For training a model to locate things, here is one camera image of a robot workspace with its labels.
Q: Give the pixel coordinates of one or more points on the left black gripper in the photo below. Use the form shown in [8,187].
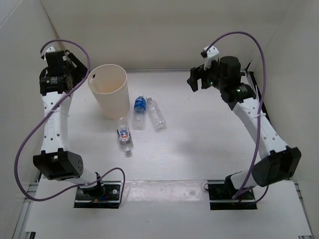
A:
[80,71]

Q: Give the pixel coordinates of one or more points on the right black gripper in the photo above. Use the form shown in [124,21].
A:
[197,73]

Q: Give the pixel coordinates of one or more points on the clear unlabelled plastic bottle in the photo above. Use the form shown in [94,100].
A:
[157,119]

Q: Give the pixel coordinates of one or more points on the blue label plastic bottle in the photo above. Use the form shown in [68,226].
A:
[139,114]

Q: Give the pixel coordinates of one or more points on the white orange label plastic bottle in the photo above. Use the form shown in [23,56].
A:
[124,136]

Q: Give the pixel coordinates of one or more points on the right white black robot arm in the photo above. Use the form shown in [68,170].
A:
[278,161]

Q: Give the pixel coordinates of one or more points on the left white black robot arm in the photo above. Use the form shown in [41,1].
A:
[55,160]

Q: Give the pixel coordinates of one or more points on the cream cylindrical plastic bin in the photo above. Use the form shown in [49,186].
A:
[109,85]

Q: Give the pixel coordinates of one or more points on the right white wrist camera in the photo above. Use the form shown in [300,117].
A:
[210,53]

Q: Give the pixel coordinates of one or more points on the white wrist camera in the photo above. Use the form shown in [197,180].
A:
[50,49]
[210,53]

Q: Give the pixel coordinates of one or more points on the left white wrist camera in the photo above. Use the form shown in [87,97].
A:
[50,49]

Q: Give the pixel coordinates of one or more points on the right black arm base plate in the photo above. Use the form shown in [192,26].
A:
[221,200]

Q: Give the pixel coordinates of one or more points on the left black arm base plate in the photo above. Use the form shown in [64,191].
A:
[108,198]

